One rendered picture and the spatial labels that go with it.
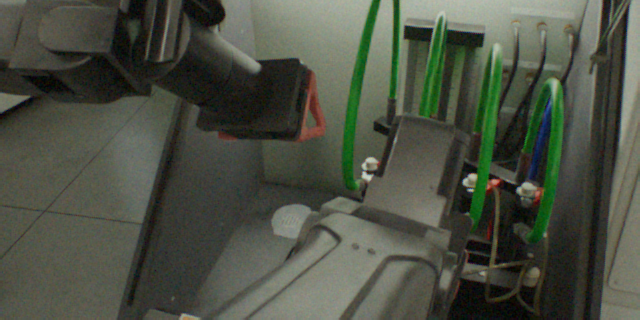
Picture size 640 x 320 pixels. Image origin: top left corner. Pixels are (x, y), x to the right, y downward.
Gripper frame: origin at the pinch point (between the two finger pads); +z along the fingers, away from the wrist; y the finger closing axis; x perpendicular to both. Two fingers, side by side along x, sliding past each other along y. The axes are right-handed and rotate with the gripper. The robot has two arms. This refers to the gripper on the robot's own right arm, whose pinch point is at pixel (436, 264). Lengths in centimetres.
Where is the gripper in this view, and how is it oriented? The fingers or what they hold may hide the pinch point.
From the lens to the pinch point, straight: 54.8
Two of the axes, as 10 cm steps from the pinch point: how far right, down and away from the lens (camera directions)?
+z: 3.8, 2.4, 9.0
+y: 3.5, -9.3, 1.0
